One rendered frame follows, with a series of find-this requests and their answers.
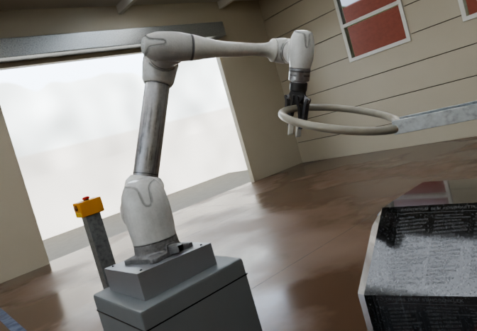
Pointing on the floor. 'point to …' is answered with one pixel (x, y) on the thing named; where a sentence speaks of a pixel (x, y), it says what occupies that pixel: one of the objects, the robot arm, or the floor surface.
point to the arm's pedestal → (187, 304)
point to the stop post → (96, 234)
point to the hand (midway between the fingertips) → (294, 128)
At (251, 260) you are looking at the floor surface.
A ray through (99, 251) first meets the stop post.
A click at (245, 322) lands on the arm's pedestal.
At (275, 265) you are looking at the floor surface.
